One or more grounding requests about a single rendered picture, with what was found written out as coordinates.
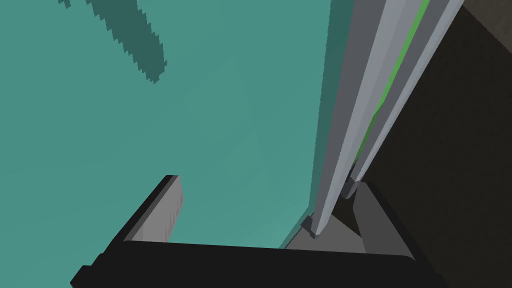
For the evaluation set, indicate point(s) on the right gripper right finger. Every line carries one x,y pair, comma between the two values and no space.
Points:
380,228

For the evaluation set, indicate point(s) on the green door leaf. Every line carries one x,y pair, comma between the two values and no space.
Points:
396,68

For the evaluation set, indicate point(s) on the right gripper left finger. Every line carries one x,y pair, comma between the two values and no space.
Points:
158,218

